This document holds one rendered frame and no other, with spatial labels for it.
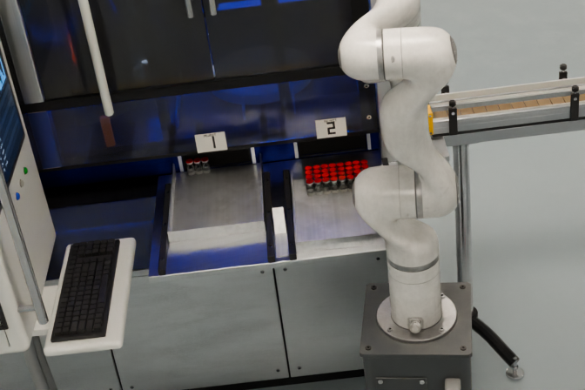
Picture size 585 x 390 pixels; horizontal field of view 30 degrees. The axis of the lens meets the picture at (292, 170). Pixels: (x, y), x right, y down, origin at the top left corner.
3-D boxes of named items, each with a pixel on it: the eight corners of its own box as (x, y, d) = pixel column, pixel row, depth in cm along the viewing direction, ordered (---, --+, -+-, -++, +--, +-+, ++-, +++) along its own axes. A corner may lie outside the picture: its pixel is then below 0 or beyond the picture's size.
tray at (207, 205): (174, 173, 321) (172, 163, 320) (262, 163, 321) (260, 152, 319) (169, 242, 293) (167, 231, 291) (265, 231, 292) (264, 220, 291)
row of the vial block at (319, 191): (306, 192, 305) (305, 178, 303) (371, 185, 305) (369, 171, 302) (307, 197, 303) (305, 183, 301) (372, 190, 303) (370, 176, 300)
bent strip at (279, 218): (274, 225, 294) (272, 207, 291) (285, 224, 294) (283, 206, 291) (276, 257, 282) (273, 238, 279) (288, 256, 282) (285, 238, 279)
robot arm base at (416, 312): (457, 344, 251) (454, 281, 241) (374, 344, 254) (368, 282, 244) (456, 291, 267) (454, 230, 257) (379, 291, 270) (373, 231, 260)
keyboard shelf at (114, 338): (40, 253, 313) (38, 246, 311) (137, 243, 312) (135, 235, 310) (13, 362, 275) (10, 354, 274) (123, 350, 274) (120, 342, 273)
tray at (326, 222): (292, 180, 311) (290, 171, 309) (382, 171, 311) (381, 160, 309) (296, 253, 283) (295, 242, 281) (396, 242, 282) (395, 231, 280)
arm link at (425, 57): (387, 191, 250) (459, 188, 247) (387, 231, 241) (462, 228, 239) (372, 16, 215) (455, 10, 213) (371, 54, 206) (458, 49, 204)
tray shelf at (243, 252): (158, 180, 323) (158, 175, 322) (394, 152, 321) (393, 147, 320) (149, 283, 282) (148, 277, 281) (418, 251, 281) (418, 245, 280)
